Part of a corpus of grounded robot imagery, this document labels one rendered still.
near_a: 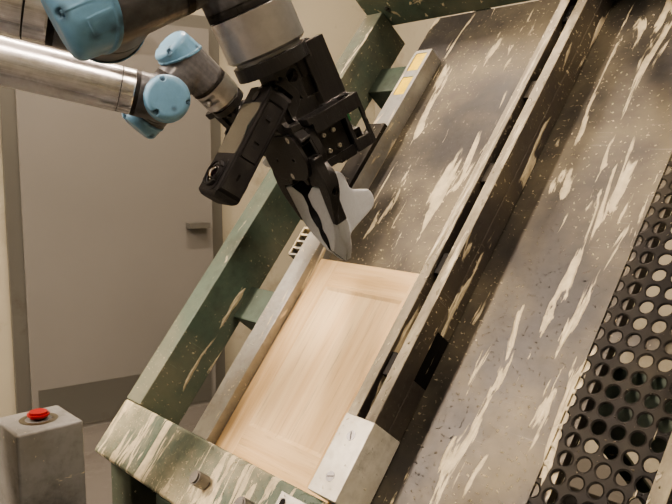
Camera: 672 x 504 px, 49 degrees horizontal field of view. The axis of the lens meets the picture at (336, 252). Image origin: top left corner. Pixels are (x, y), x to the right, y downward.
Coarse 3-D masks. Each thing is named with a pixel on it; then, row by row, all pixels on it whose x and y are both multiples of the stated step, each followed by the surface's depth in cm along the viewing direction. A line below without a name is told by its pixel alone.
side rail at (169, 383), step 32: (384, 32) 187; (352, 64) 181; (384, 64) 188; (256, 192) 172; (256, 224) 166; (288, 224) 172; (224, 256) 164; (256, 256) 167; (224, 288) 162; (192, 320) 158; (224, 320) 163; (160, 352) 157; (192, 352) 158; (160, 384) 154; (192, 384) 159
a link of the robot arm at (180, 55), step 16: (176, 32) 135; (160, 48) 135; (176, 48) 132; (192, 48) 134; (160, 64) 135; (176, 64) 134; (192, 64) 134; (208, 64) 136; (192, 80) 135; (208, 80) 137
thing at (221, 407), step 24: (408, 72) 164; (432, 72) 165; (408, 96) 160; (384, 120) 159; (384, 144) 157; (312, 240) 149; (312, 264) 147; (288, 288) 145; (264, 312) 145; (288, 312) 144; (264, 336) 141; (240, 360) 141; (240, 384) 138; (216, 408) 137; (192, 432) 137; (216, 432) 135
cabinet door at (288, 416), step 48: (336, 288) 140; (384, 288) 132; (288, 336) 140; (336, 336) 133; (384, 336) 125; (288, 384) 133; (336, 384) 126; (240, 432) 133; (288, 432) 126; (288, 480) 119
